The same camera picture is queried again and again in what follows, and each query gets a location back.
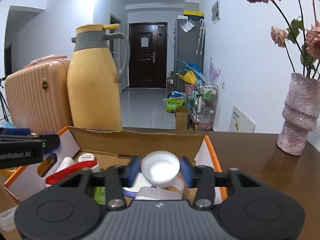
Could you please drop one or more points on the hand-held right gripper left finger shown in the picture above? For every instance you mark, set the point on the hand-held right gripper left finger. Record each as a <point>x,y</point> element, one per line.
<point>132,173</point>

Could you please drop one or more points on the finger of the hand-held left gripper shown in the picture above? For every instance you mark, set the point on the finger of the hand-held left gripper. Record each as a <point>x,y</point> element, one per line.
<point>51,142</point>
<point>15,131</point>

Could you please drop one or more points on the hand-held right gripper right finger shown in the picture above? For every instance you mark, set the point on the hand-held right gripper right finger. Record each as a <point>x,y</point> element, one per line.
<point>187,173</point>

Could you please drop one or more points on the purple round jar lid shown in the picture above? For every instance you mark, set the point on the purple round jar lid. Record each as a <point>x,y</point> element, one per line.
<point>130,192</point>

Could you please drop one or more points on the white plastic bottle cap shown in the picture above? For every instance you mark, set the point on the white plastic bottle cap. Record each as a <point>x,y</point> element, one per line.
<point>160,172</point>

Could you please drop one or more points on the clear cotton swab box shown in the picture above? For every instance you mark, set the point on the clear cotton swab box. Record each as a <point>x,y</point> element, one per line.
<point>155,193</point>

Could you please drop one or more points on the red printed cardboard box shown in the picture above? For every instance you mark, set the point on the red printed cardboard box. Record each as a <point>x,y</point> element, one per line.
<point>137,142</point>

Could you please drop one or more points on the white round disc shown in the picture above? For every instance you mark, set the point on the white round disc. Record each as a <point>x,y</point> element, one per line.
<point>86,158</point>

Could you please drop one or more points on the small green bottle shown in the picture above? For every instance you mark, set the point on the small green bottle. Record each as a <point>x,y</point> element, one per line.
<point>100,195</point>

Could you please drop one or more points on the black tripod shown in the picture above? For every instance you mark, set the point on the black tripod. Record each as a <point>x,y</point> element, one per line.
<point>3,100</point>

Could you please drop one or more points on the white lint brush red pad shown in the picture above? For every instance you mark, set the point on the white lint brush red pad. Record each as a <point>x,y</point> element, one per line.
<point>72,171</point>

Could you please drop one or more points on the orange ribbed suitcase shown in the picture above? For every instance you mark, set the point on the orange ribbed suitcase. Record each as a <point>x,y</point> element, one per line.
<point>32,100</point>

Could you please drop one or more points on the small brown carton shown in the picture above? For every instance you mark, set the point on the small brown carton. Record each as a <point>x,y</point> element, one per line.
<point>181,118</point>

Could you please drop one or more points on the translucent white plastic item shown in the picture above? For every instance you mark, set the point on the translucent white plastic item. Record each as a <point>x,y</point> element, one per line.
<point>7,218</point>

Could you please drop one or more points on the green printed bag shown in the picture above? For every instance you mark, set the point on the green printed bag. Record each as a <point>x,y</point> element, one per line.
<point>174,104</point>

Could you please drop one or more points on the white leaning board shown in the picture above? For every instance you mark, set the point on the white leaning board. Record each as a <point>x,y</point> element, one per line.
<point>242,120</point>

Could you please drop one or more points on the pink bucket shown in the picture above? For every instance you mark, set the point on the pink bucket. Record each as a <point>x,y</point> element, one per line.
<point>190,88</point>

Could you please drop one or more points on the yellow dustpan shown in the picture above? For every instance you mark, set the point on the yellow dustpan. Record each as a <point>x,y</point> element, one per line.
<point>188,77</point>

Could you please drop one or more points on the purple feathery decoration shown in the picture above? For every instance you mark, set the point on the purple feathery decoration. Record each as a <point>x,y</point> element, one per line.
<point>214,71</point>

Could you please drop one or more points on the dark brown entrance door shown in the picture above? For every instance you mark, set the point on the dark brown entrance door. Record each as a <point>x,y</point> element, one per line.
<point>147,65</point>

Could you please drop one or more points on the pink textured vase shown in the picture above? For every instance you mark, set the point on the pink textured vase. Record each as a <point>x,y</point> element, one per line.
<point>297,115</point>

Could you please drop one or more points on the grey fridge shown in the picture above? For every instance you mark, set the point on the grey fridge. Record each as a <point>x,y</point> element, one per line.
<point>187,47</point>

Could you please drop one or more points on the white folded umbrella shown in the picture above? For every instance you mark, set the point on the white folded umbrella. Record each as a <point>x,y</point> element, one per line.
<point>200,37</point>

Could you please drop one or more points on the clear plastic bag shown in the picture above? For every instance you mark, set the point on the clear plastic bag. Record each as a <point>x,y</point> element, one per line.
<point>187,25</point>

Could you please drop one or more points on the yellow and black box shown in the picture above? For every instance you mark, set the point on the yellow and black box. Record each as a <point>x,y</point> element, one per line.
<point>193,13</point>

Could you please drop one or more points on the bunch of dried roses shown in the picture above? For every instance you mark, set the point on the bunch of dried roses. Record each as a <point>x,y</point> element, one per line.
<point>313,40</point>

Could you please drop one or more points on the white wall socket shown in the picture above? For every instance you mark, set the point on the white wall socket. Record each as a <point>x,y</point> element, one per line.
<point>224,84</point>

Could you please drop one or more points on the white wall panel box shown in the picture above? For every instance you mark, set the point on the white wall panel box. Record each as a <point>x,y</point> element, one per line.
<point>215,11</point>

